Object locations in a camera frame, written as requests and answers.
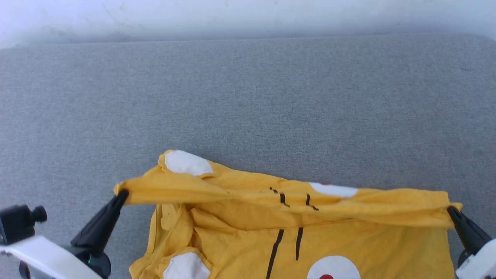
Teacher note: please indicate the yellow garment with white patches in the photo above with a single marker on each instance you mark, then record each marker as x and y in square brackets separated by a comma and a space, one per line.
[310, 228]

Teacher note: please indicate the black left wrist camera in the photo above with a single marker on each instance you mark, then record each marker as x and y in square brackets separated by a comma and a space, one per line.
[19, 223]

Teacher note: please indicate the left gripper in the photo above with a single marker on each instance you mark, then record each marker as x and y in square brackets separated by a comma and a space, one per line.
[97, 259]

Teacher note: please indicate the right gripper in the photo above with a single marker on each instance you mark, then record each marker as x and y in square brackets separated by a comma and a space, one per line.
[480, 261]

